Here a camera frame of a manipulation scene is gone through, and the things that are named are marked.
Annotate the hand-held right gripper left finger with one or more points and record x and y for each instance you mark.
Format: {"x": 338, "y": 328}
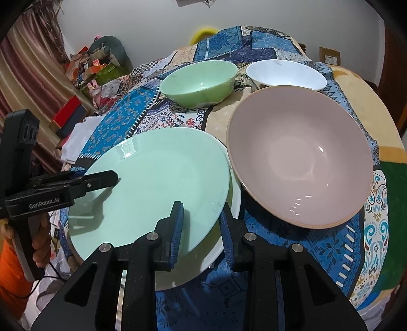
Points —
{"x": 176, "y": 235}

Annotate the pink bowl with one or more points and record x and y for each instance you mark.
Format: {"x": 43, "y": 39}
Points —
{"x": 299, "y": 152}

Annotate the mint green bowl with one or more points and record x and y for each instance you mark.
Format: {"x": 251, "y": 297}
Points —
{"x": 197, "y": 82}

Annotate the person's left hand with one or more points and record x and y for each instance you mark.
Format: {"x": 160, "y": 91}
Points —
{"x": 42, "y": 238}

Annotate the pile of colourful clutter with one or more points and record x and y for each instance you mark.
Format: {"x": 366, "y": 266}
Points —
{"x": 84, "y": 65}

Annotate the white cloth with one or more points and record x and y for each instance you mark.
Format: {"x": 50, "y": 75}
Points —
{"x": 78, "y": 140}

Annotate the mint green plate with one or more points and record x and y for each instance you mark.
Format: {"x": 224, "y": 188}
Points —
{"x": 152, "y": 172}

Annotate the green bag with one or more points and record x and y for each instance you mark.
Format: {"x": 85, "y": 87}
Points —
{"x": 108, "y": 73}

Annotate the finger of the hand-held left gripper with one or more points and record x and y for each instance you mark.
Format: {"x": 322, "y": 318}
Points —
{"x": 98, "y": 181}
{"x": 51, "y": 179}

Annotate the cardboard box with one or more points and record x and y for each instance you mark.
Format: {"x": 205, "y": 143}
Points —
{"x": 330, "y": 56}

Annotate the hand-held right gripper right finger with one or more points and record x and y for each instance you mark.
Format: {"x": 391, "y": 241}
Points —
{"x": 227, "y": 238}

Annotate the yellow foam tube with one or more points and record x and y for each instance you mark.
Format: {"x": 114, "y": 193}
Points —
{"x": 198, "y": 31}

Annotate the grey curved pillow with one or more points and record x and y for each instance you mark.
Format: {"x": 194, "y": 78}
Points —
{"x": 116, "y": 46}

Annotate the red box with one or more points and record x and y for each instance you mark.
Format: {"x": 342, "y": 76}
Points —
{"x": 68, "y": 109}

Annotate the white plate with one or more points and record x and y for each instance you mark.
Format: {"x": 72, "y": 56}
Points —
{"x": 206, "y": 254}

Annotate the striped brown curtain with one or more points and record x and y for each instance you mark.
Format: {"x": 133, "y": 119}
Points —
{"x": 28, "y": 82}

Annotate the pink rabbit toy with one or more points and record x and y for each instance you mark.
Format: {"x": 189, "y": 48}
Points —
{"x": 94, "y": 92}

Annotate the white spotted bowl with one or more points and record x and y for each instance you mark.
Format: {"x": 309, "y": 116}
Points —
{"x": 286, "y": 74}

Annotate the dark grey box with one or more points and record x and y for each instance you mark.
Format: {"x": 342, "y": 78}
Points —
{"x": 74, "y": 124}

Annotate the patchwork blanket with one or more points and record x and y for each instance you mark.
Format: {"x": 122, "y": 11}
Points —
{"x": 127, "y": 117}

